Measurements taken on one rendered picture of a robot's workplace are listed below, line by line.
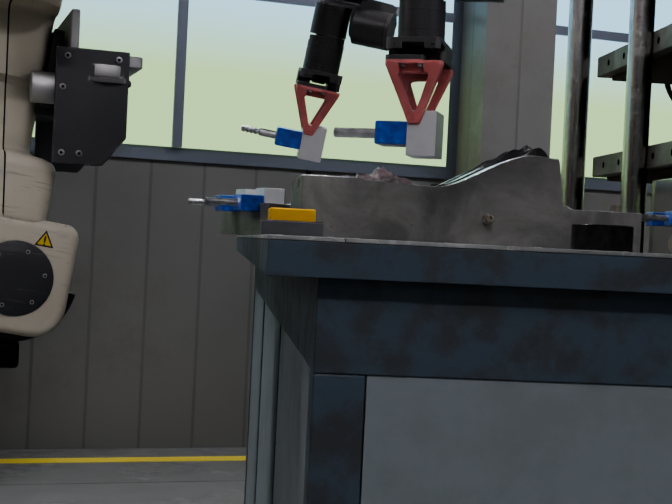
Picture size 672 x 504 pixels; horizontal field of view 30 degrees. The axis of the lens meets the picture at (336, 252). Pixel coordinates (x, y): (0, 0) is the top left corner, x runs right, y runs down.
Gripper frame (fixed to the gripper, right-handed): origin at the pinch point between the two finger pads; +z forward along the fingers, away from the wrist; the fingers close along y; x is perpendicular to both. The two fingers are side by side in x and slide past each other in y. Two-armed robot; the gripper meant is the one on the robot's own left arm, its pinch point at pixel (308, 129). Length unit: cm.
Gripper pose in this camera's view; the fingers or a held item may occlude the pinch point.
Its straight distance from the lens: 195.8
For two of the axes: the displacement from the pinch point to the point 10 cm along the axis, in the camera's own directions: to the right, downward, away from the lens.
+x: -9.8, -2.0, -1.0
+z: -2.1, 9.7, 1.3
